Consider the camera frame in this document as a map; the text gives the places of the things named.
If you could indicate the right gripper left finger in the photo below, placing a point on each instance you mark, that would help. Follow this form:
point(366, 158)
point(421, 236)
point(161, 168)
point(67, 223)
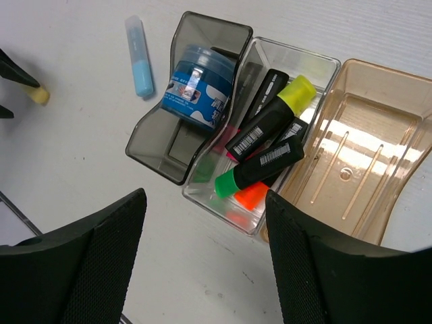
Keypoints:
point(78, 273)

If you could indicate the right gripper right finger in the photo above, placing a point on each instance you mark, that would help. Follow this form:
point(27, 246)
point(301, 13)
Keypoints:
point(325, 276)

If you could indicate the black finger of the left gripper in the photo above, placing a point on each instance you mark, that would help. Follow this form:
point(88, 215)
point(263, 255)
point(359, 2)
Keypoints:
point(11, 71)

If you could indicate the pale yellow eraser stick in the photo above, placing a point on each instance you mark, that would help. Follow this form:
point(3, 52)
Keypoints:
point(39, 95)

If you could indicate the orange highlighter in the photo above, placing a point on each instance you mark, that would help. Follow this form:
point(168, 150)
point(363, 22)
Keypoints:
point(251, 196)

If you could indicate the green highlighter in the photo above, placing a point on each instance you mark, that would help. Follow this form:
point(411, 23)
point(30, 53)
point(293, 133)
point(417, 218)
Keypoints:
point(260, 167)

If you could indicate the light blue highlighter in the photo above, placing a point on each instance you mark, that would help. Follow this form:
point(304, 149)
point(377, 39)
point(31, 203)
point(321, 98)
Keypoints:
point(141, 69)

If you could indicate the pink highlighter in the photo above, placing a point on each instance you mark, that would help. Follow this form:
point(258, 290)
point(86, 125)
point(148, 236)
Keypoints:
point(230, 144)

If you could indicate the yellow highlighter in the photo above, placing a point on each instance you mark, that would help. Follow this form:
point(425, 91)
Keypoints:
point(278, 113)

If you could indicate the blue round jar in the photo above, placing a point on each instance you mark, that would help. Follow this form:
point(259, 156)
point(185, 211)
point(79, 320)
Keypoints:
point(199, 87)

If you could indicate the dark grey transparent container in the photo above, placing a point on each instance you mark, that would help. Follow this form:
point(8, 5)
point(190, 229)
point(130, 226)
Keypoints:
point(163, 142)

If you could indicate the amber transparent container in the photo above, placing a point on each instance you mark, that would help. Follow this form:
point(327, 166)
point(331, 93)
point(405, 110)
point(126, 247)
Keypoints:
point(372, 132)

